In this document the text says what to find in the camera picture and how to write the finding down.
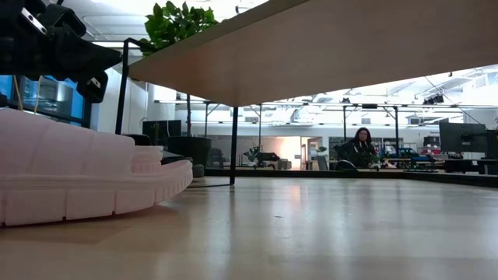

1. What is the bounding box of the black aluminium table frame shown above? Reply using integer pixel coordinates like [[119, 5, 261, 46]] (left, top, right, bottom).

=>
[[204, 166, 498, 188]]

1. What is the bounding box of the pink slide sandal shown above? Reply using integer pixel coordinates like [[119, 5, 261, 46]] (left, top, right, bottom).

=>
[[0, 107, 195, 228]]

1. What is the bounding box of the person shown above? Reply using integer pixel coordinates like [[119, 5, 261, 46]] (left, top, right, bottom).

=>
[[336, 127, 381, 170]]

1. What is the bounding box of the green leafy plant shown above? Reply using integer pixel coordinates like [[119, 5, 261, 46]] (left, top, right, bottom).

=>
[[139, 0, 221, 138]]

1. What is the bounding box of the black slide sandal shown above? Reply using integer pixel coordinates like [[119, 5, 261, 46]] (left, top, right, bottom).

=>
[[123, 133, 205, 178]]

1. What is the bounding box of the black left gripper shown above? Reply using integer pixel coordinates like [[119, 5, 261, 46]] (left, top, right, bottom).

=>
[[23, 0, 123, 104]]

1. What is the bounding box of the black computer monitor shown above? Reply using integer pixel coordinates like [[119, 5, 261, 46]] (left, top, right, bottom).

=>
[[439, 122, 488, 155]]

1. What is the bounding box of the wooden shelf with black legs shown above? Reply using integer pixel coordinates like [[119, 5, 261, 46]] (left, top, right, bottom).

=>
[[114, 0, 498, 188]]

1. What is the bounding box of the black background rig frame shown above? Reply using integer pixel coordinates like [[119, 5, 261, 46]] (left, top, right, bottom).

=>
[[204, 101, 401, 156]]

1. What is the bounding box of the black plant pot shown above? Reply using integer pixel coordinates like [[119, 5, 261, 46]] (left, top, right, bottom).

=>
[[167, 135, 213, 168]]

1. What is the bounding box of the ceiling light panel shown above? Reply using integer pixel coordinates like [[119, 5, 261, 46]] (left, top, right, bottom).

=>
[[91, 40, 141, 50]]

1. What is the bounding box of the black wall screen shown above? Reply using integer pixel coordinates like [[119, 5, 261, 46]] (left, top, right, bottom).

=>
[[142, 119, 183, 147]]

